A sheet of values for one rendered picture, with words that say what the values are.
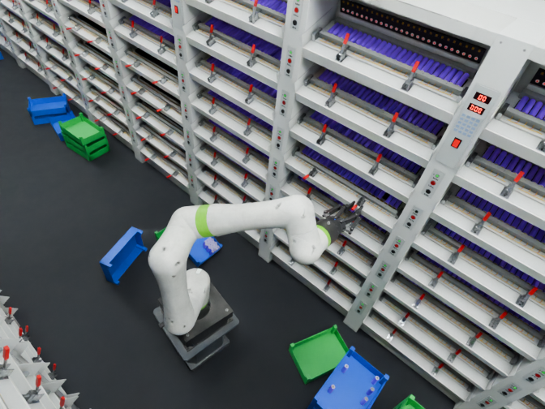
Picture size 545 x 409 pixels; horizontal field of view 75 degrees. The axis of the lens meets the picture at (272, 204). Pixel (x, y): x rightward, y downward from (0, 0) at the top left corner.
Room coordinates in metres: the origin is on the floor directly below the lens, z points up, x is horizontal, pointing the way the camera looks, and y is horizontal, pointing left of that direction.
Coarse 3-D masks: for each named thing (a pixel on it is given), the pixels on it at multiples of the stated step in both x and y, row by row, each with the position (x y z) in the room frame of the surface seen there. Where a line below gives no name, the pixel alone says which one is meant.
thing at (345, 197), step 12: (300, 144) 1.47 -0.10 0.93; (288, 156) 1.39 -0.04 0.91; (288, 168) 1.37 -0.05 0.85; (300, 168) 1.34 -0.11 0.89; (312, 168) 1.33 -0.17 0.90; (312, 180) 1.28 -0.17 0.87; (324, 180) 1.27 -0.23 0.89; (336, 192) 1.20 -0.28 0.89; (348, 192) 1.20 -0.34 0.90; (372, 216) 1.09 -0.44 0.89; (384, 216) 1.09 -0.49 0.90; (396, 216) 1.07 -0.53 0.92; (384, 228) 1.06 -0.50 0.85
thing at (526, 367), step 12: (528, 360) 0.65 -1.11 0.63; (540, 360) 0.62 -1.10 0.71; (516, 372) 0.62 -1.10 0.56; (528, 372) 0.61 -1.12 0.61; (504, 384) 0.62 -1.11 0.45; (516, 384) 0.60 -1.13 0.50; (528, 384) 0.59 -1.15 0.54; (540, 384) 0.58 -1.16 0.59; (480, 396) 0.62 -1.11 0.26; (492, 396) 0.60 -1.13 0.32; (516, 396) 0.58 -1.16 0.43; (456, 408) 0.62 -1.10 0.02; (468, 408) 0.61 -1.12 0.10; (480, 408) 0.59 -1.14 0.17; (492, 408) 0.58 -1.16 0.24
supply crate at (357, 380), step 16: (352, 352) 0.69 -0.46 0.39; (336, 368) 0.61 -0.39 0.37; (352, 368) 0.64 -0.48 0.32; (368, 368) 0.64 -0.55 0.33; (336, 384) 0.56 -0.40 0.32; (352, 384) 0.57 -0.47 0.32; (368, 384) 0.58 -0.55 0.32; (384, 384) 0.57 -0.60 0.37; (320, 400) 0.48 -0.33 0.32; (336, 400) 0.49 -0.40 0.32; (352, 400) 0.50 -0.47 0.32; (368, 400) 0.51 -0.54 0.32
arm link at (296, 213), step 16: (208, 208) 0.82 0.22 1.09; (224, 208) 0.81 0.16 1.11; (240, 208) 0.80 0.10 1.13; (256, 208) 0.79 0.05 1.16; (272, 208) 0.77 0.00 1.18; (288, 208) 0.76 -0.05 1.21; (304, 208) 0.76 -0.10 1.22; (208, 224) 0.77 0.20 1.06; (224, 224) 0.76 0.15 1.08; (240, 224) 0.76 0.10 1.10; (256, 224) 0.75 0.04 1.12; (272, 224) 0.74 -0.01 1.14; (288, 224) 0.73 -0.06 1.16; (304, 224) 0.73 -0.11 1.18
